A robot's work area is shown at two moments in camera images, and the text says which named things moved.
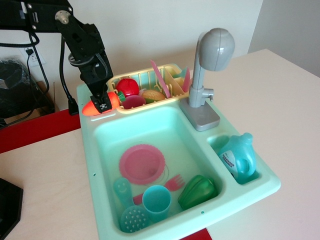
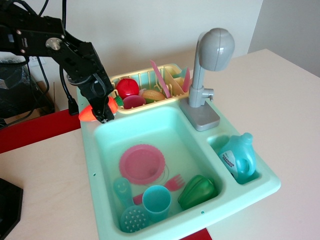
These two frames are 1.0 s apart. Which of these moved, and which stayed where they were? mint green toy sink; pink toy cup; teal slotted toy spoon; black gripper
Moved: black gripper
Stayed: mint green toy sink; pink toy cup; teal slotted toy spoon
